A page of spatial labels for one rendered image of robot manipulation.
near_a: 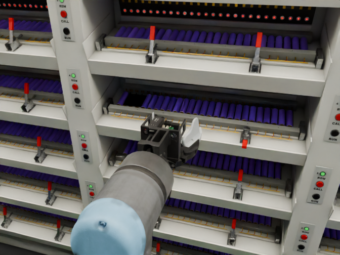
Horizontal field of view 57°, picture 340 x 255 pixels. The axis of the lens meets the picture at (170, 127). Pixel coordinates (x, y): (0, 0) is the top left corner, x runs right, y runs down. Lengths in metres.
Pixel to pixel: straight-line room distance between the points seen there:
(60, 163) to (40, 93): 0.25
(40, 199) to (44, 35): 0.65
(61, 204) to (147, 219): 0.93
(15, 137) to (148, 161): 0.91
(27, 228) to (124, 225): 1.20
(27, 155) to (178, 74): 0.68
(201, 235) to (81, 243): 0.78
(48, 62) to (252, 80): 0.57
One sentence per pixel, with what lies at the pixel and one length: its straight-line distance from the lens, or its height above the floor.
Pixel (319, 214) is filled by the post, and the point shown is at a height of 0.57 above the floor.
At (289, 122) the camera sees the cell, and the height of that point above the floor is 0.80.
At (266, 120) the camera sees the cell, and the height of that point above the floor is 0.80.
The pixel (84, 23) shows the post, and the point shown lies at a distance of 0.90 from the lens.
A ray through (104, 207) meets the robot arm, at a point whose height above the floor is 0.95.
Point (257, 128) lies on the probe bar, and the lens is 0.90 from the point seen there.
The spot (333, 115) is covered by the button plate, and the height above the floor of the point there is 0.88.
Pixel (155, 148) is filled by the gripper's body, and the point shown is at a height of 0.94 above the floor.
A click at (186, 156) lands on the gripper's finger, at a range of 0.59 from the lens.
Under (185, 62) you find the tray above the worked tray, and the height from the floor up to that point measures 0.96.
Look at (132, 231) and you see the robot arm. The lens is 0.39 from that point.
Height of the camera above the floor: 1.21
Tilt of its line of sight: 29 degrees down
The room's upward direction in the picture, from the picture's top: straight up
